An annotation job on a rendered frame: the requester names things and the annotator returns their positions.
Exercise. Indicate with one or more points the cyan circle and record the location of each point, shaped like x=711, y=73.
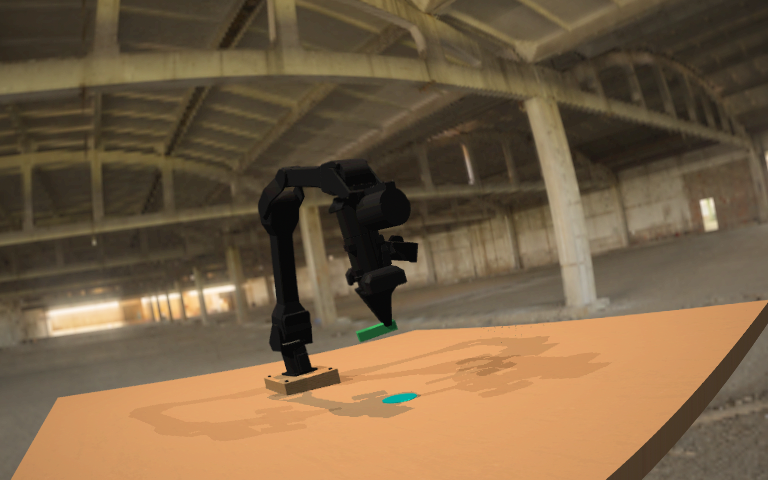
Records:
x=399, y=398

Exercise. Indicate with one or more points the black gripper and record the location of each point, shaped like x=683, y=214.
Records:
x=376, y=282

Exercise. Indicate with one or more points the green rectangular post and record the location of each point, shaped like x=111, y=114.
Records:
x=375, y=331

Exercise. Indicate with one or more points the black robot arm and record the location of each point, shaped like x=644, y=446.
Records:
x=372, y=205

